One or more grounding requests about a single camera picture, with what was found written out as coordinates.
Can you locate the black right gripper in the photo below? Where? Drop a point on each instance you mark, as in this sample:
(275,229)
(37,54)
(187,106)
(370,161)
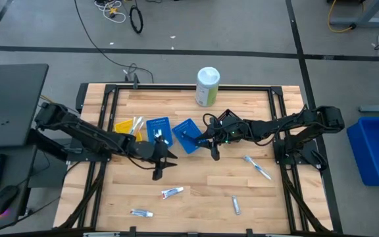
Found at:
(229,130)

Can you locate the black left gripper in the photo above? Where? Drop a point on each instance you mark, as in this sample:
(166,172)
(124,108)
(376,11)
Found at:
(146,150)

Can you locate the small white packet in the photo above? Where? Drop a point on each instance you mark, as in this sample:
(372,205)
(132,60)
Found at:
(158,133)
(165,141)

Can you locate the white red toothpaste tube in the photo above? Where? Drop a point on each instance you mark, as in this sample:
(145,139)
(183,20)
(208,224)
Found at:
(172,193)

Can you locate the toothbrush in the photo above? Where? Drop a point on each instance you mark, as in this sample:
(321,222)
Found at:
(257,167)
(140,126)
(134,125)

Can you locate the silver red toothpaste tube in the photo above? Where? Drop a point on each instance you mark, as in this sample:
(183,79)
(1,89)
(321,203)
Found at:
(141,213)

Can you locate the small grey tube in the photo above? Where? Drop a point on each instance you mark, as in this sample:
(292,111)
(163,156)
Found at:
(236,205)

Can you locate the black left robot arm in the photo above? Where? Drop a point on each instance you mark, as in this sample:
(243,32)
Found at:
(84,131)

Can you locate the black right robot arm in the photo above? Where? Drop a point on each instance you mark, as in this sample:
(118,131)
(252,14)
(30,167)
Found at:
(291,123)

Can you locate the blue plastic basket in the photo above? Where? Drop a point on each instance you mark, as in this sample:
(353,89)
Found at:
(179,130)
(153,126)

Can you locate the black plastic basket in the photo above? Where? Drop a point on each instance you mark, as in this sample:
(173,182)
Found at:
(227,113)

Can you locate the white green wipes canister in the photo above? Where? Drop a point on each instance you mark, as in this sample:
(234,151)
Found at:
(207,89)

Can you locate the yellow plastic basket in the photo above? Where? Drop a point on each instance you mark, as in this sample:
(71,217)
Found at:
(122,126)

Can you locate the black desk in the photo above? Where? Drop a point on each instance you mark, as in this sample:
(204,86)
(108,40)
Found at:
(15,98)

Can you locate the large blue bin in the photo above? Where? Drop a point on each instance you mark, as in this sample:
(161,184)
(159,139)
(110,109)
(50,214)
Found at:
(373,154)

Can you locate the black computer mouse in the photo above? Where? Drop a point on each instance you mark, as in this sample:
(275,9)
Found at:
(3,199)

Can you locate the grey metal stand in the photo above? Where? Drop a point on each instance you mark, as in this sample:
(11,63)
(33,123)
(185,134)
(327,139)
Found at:
(364,22)

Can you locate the black aluminium table frame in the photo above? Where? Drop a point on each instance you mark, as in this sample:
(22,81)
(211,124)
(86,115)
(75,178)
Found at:
(192,87)

